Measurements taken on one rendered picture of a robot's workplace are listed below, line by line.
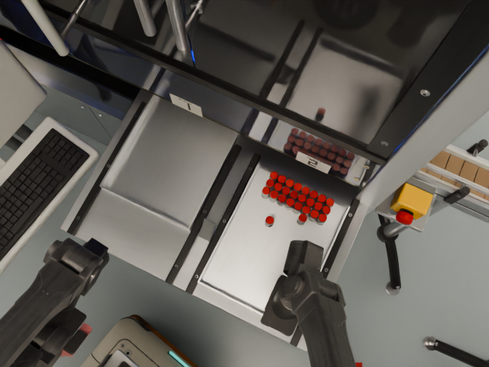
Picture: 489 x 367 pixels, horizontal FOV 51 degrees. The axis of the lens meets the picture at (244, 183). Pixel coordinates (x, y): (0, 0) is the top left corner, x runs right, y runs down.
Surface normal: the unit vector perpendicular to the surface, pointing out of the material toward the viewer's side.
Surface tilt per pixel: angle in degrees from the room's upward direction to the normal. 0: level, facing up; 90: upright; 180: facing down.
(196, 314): 0
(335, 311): 52
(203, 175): 0
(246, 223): 0
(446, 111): 90
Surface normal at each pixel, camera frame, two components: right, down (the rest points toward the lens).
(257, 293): 0.00, -0.25
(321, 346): -0.84, -0.44
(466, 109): -0.44, 0.87
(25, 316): 0.44, -0.66
